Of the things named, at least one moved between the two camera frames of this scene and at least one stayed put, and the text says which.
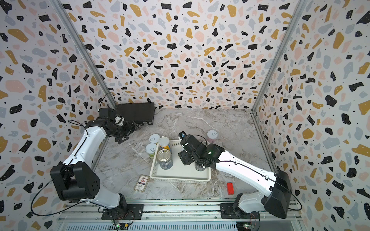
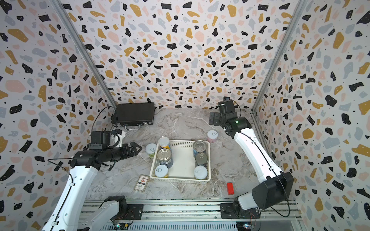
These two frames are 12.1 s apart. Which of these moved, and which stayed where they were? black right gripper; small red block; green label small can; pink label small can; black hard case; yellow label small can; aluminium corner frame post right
Moved: black right gripper; yellow label small can
Stayed: green label small can; pink label small can; aluminium corner frame post right; black hard case; small red block
